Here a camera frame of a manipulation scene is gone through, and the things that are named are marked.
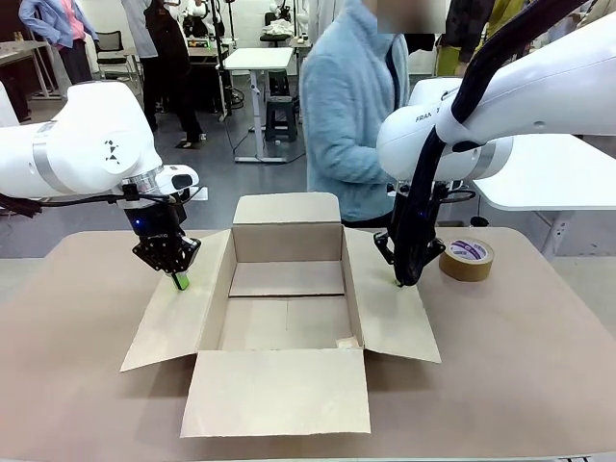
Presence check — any black mesh chair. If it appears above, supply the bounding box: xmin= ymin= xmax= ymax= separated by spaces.
xmin=95 ymin=29 xmax=140 ymax=83

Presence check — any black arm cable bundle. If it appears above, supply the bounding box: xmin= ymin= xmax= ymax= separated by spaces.
xmin=392 ymin=0 xmax=594 ymax=289
xmin=0 ymin=190 xmax=189 ymax=218

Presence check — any person in white shirt grey trousers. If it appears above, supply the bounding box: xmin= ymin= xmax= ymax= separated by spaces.
xmin=119 ymin=0 xmax=161 ymax=60

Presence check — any brown packing tape roll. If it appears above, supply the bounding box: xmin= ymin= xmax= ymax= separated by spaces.
xmin=438 ymin=238 xmax=497 ymax=283

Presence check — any brown cardboard box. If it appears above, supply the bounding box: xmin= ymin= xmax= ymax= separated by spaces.
xmin=119 ymin=192 xmax=443 ymax=440

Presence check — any grey background table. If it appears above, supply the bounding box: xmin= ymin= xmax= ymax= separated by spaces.
xmin=0 ymin=40 xmax=71 ymax=101

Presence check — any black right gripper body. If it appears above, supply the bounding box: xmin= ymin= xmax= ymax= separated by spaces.
xmin=391 ymin=184 xmax=449 ymax=241

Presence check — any black stand pole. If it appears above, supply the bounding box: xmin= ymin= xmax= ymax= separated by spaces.
xmin=211 ymin=0 xmax=236 ymax=121

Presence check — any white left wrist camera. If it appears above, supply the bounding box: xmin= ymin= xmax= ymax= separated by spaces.
xmin=161 ymin=164 xmax=211 ymax=201

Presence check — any person in yellow skirt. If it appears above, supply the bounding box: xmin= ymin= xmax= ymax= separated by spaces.
xmin=435 ymin=0 xmax=498 ymax=77

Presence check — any white standing desk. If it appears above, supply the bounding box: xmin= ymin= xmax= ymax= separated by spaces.
xmin=223 ymin=47 xmax=295 ymax=166

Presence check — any person in black apron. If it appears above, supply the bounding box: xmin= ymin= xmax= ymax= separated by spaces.
xmin=142 ymin=0 xmax=207 ymax=150

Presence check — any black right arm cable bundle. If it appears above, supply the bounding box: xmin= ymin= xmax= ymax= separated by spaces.
xmin=392 ymin=0 xmax=594 ymax=289

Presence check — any black plastic step stool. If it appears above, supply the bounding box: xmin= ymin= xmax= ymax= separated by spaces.
xmin=265 ymin=95 xmax=299 ymax=143

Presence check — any person in blue pink shirt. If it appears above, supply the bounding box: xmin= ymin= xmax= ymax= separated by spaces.
xmin=18 ymin=0 xmax=101 ymax=86

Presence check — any person's right forearm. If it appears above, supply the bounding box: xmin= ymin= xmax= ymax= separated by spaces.
xmin=315 ymin=143 xmax=401 ymax=194

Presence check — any person in beige top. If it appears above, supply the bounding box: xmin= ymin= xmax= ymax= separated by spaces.
xmin=541 ymin=0 xmax=616 ymax=54

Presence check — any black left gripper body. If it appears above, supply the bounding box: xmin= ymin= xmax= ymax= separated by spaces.
xmin=122 ymin=200 xmax=189 ymax=249

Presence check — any black left arm cable bundle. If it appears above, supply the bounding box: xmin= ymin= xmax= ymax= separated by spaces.
xmin=0 ymin=190 xmax=189 ymax=218

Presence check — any office chair with white cloth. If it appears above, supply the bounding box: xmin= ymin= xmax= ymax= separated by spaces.
xmin=259 ymin=11 xmax=295 ymax=48

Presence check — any large white side table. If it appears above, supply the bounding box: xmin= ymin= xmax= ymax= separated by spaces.
xmin=473 ymin=133 xmax=616 ymax=257

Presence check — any person in blue fleece jacket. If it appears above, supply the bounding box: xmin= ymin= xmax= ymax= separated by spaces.
xmin=300 ymin=0 xmax=447 ymax=228

